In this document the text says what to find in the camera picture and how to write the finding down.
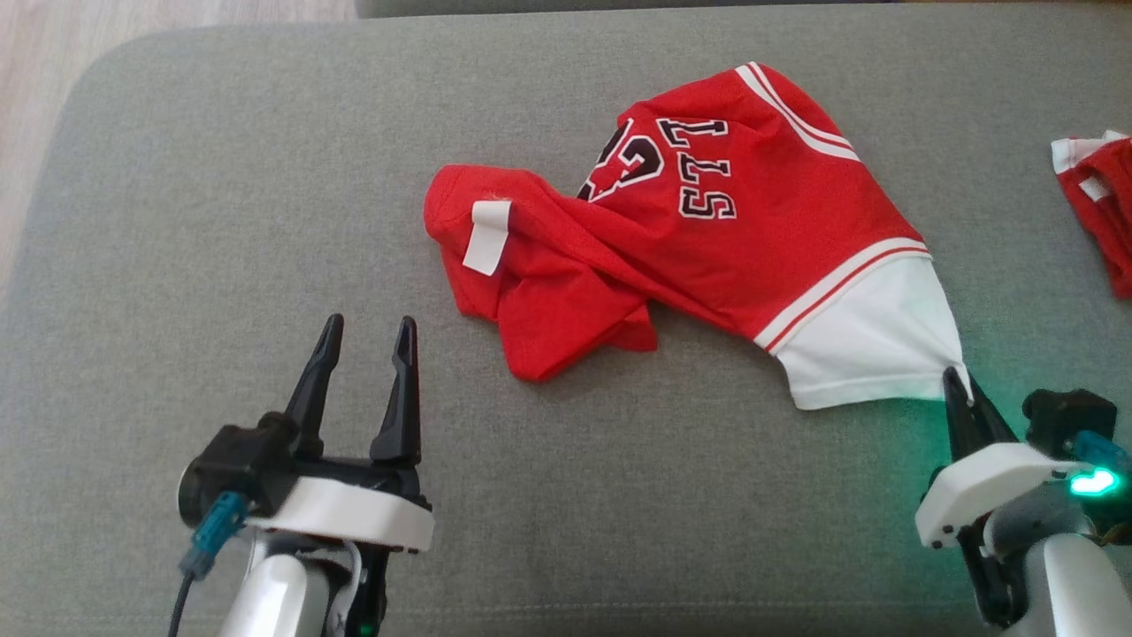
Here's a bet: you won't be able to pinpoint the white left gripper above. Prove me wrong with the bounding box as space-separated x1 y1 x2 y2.
246 313 436 637

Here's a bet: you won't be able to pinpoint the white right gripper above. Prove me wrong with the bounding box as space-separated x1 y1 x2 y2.
914 365 1095 631

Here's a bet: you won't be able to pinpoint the red white-trimmed shorts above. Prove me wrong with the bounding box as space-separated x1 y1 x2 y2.
1050 130 1132 302

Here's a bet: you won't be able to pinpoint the red numbered basketball jersey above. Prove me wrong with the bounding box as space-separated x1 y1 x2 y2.
422 60 975 413

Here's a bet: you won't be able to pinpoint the grey sofa chaise cushion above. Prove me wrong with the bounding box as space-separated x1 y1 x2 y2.
0 0 1132 637

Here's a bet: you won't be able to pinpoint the left black cable teal plug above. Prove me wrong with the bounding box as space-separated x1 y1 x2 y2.
166 492 250 637

